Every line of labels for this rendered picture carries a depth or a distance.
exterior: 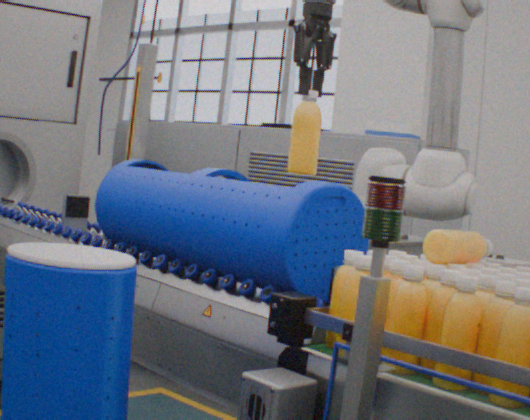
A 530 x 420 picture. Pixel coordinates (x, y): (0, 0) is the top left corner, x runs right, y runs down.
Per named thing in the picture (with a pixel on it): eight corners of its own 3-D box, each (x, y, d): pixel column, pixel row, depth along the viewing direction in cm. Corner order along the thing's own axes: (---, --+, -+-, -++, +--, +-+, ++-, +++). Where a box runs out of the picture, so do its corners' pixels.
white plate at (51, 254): (140, 252, 172) (140, 257, 172) (24, 238, 170) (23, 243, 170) (129, 269, 145) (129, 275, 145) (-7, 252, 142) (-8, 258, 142)
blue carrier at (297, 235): (167, 245, 257) (170, 158, 254) (366, 296, 191) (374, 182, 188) (93, 250, 238) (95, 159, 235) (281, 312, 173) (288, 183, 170)
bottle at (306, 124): (305, 174, 183) (313, 96, 182) (280, 171, 187) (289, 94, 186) (321, 176, 189) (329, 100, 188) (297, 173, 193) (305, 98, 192)
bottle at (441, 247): (455, 251, 147) (500, 252, 160) (440, 222, 150) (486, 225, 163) (430, 271, 151) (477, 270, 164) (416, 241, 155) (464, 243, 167)
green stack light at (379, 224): (378, 237, 127) (382, 207, 127) (408, 242, 123) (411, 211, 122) (352, 236, 123) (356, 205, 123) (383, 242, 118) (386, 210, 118)
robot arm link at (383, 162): (362, 214, 252) (369, 147, 251) (413, 221, 243) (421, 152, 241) (341, 214, 238) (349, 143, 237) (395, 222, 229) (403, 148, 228)
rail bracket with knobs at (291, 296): (295, 337, 166) (301, 290, 166) (319, 344, 161) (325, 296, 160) (261, 340, 160) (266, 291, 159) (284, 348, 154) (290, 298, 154)
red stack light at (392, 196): (382, 206, 127) (384, 183, 127) (411, 211, 122) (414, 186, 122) (356, 205, 123) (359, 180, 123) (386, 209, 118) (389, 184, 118)
